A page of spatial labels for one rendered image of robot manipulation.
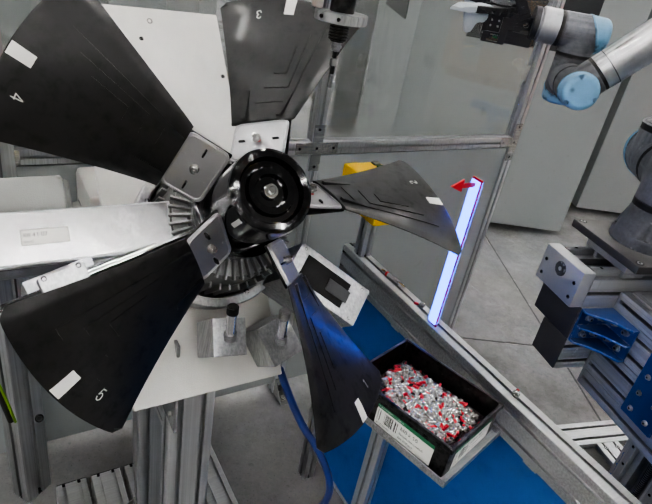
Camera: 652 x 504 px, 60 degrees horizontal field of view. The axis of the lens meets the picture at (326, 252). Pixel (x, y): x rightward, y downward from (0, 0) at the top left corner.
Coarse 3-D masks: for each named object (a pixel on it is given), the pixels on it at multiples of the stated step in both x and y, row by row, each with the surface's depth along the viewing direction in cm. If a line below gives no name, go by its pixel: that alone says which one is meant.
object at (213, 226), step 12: (216, 216) 74; (204, 228) 72; (216, 228) 75; (192, 240) 71; (204, 240) 74; (216, 240) 76; (228, 240) 79; (204, 252) 75; (216, 252) 78; (228, 252) 80; (204, 264) 76; (216, 264) 79; (204, 276) 78
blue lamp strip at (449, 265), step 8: (472, 192) 103; (472, 200) 103; (464, 208) 105; (472, 208) 104; (464, 216) 105; (464, 224) 106; (464, 232) 106; (448, 256) 110; (456, 256) 109; (448, 264) 111; (448, 272) 111; (440, 280) 113; (448, 280) 111; (440, 288) 114; (440, 296) 114; (440, 304) 114; (432, 312) 117; (432, 320) 117
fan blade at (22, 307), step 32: (160, 256) 68; (192, 256) 72; (64, 288) 61; (96, 288) 63; (128, 288) 66; (160, 288) 70; (192, 288) 75; (0, 320) 57; (32, 320) 59; (64, 320) 61; (96, 320) 64; (128, 320) 67; (160, 320) 72; (32, 352) 60; (64, 352) 62; (96, 352) 65; (128, 352) 69; (160, 352) 75; (96, 384) 67; (128, 384) 71; (96, 416) 68
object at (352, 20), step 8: (312, 0) 72; (320, 0) 71; (328, 0) 72; (320, 8) 72; (328, 8) 73; (320, 16) 70; (328, 16) 70; (336, 16) 69; (344, 16) 69; (352, 16) 70; (360, 16) 71; (344, 24) 70; (352, 24) 70; (360, 24) 71
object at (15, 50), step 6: (12, 42) 67; (12, 48) 67; (18, 48) 67; (24, 48) 67; (12, 54) 67; (18, 54) 67; (24, 54) 67; (30, 54) 67; (18, 60) 67; (24, 60) 67; (30, 60) 68; (30, 66) 68
